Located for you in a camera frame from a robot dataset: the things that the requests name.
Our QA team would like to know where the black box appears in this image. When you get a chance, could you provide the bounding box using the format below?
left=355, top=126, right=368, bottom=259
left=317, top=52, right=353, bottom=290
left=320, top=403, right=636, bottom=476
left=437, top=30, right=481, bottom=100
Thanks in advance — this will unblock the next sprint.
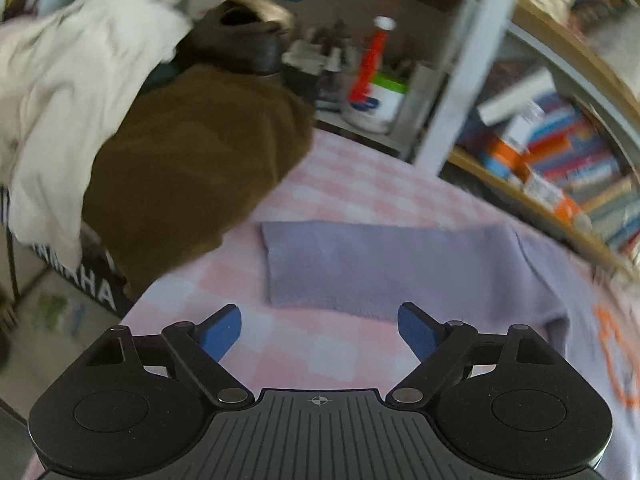
left=27, top=220, right=132, bottom=318

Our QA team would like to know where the pink checkered desk mat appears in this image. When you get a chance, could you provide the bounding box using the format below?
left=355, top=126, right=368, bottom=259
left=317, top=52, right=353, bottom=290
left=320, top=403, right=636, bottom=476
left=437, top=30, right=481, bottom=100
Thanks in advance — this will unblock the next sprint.
left=120, top=127, right=621, bottom=391

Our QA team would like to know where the brown garment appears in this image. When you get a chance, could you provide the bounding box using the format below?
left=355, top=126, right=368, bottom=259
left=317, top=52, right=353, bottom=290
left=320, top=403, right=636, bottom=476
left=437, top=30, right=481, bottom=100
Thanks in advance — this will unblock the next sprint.
left=82, top=64, right=316, bottom=301

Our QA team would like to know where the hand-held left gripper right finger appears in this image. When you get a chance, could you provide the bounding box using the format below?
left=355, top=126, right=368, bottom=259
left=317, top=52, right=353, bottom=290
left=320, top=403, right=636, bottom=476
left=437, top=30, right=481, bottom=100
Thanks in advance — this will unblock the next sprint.
left=385, top=301, right=558, bottom=407

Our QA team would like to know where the long white orange toothpaste box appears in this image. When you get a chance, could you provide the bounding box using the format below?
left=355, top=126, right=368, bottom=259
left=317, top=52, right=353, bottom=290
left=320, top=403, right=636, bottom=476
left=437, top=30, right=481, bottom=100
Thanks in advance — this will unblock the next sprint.
left=522, top=170, right=593, bottom=226

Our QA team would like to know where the cream white garment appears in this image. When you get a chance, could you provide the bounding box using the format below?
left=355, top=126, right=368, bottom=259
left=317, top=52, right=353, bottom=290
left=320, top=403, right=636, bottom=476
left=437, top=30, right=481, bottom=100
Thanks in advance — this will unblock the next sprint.
left=0, top=0, right=193, bottom=273

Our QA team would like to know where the row of books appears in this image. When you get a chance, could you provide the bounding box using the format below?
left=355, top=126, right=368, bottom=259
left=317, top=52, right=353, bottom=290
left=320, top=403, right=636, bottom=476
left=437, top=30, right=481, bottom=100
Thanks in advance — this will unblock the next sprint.
left=455, top=60, right=640, bottom=261

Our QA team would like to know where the lavender sweater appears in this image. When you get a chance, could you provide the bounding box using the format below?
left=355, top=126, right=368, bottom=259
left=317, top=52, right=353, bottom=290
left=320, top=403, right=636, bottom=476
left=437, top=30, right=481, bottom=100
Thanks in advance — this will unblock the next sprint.
left=260, top=220, right=640, bottom=480

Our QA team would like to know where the red bottle with white cap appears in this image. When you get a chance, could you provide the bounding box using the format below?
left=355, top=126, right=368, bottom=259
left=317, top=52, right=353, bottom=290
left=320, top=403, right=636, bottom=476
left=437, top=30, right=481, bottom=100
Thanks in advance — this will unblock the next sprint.
left=349, top=16, right=397, bottom=103

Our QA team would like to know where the white jar with green lid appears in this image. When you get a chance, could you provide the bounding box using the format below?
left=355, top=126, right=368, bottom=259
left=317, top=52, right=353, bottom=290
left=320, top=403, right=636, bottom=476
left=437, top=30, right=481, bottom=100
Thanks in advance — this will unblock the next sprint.
left=342, top=72, right=411, bottom=133

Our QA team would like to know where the brass bowl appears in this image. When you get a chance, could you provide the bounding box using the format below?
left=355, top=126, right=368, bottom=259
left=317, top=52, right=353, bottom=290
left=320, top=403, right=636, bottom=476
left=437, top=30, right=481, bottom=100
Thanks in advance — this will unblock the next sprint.
left=190, top=0, right=296, bottom=77

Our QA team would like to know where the white shelf post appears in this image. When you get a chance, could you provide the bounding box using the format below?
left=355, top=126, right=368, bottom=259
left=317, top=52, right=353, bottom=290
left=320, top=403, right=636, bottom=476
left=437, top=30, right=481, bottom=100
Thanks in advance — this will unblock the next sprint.
left=414, top=0, right=526, bottom=176

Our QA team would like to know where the tall white orange toothpaste box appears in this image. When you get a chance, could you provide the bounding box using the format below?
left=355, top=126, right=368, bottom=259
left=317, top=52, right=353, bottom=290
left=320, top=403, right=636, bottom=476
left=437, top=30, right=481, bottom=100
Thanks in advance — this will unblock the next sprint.
left=482, top=102, right=546, bottom=181

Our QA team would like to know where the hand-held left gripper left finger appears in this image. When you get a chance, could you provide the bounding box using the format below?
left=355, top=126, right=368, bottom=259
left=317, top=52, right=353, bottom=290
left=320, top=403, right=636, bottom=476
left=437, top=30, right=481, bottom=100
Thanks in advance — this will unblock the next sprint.
left=82, top=304, right=251, bottom=408

